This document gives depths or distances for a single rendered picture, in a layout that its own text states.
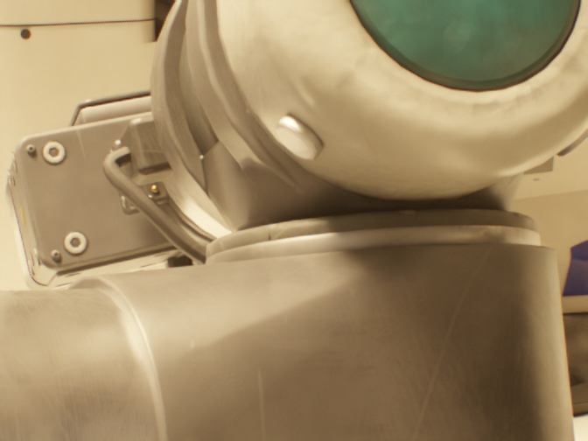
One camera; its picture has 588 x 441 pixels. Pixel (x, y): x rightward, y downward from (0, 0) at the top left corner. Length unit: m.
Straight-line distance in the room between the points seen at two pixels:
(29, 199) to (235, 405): 0.19
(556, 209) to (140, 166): 0.43
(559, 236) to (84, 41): 0.30
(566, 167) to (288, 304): 0.52
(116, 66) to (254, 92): 0.38
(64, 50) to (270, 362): 0.40
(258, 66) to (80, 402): 0.07
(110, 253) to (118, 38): 0.24
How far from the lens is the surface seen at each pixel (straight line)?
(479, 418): 0.23
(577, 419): 0.60
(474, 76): 0.22
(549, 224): 0.71
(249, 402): 0.21
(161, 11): 0.65
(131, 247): 0.38
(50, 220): 0.38
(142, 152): 0.32
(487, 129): 0.22
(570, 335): 0.61
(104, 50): 0.60
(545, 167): 0.71
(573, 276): 0.71
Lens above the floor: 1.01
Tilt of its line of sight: 17 degrees down
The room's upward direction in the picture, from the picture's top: straight up
